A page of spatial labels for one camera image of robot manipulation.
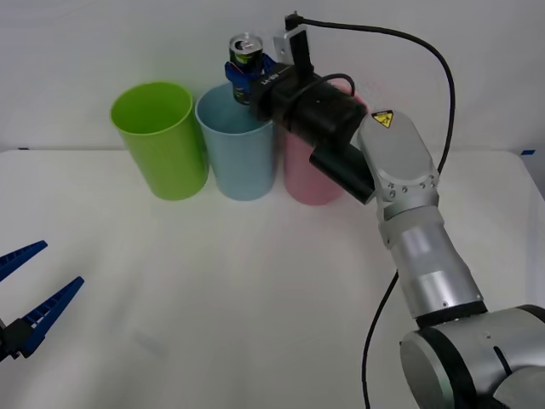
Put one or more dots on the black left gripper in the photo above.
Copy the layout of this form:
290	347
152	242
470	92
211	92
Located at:
2	341

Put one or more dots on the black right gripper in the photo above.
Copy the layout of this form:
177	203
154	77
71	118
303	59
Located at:
277	93

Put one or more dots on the green drink can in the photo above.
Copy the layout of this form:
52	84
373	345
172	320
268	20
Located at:
244	51

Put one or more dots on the silver and black right arm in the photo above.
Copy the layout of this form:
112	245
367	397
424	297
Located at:
417	213

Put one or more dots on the pale blue plastic bin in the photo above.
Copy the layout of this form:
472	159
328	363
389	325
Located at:
242	166

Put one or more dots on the pink plastic bin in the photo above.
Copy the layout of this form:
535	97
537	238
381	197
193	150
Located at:
304	179

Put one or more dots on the green plastic bin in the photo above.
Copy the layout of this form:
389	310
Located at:
170	166

